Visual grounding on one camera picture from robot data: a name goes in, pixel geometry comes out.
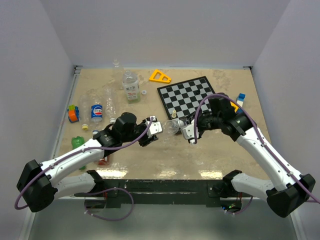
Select blue white slim bottle cap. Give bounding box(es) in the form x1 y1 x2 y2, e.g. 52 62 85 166
177 119 185 127

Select clear slim bottle white cap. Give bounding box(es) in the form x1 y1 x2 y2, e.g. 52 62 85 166
161 120 180 136

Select grapefruit tea bottle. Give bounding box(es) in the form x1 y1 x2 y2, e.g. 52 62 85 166
122 70 140 104

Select clear Pocari bottle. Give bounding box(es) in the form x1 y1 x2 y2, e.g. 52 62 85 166
112 58 125 88

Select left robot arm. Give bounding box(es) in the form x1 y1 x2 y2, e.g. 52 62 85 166
14 112 163 213

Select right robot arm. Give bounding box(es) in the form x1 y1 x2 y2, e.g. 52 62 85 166
181 93 319 218

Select red label tea bottle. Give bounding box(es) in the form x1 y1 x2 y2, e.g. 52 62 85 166
97 156 110 166

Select Pepsi label bottle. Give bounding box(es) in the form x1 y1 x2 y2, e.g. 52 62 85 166
91 95 103 123

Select green plastic bottle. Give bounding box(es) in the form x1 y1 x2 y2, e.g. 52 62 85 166
71 136 87 171

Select clear bottle yellow cap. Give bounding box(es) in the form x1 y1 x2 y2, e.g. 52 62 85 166
78 94 91 131

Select white chess piece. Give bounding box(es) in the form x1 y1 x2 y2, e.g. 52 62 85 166
171 109 177 119

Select chessboard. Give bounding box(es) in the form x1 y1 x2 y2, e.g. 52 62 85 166
157 76 215 120

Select yellow triangle toy right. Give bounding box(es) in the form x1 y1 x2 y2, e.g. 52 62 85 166
230 102 239 113

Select yellow triangle toy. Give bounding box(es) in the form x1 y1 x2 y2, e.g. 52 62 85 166
230 102 239 113
149 69 172 84

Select blue toy blocks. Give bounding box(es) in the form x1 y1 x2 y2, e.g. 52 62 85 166
236 93 246 107

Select yellow triangle toy far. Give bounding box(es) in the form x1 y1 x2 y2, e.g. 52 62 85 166
149 69 172 84

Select colourful toy car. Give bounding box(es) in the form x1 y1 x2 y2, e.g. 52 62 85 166
67 104 79 123

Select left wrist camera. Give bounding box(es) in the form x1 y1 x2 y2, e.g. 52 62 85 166
145 116 163 137

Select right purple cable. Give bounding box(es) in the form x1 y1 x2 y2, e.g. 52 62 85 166
192 92 320 204

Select purple cable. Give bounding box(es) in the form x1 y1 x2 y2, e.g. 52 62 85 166
14 116 155 210
192 92 320 204
84 187 135 222

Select black table front rail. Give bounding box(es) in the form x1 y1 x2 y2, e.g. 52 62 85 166
84 178 253 208

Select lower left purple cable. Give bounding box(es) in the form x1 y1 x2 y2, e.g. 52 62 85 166
84 187 135 222

